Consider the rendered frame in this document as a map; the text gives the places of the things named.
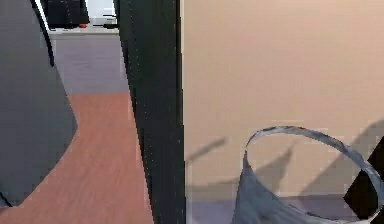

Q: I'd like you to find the grey round bin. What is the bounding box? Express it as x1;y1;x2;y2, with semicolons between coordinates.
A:
231;125;384;224

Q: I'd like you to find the white appliance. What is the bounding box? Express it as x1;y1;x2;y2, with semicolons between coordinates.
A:
84;0;120;29

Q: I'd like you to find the black cabinet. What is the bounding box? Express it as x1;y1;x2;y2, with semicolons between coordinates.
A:
40;0;91;30

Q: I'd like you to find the black square object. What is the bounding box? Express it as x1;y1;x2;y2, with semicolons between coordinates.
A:
342;135;384;221

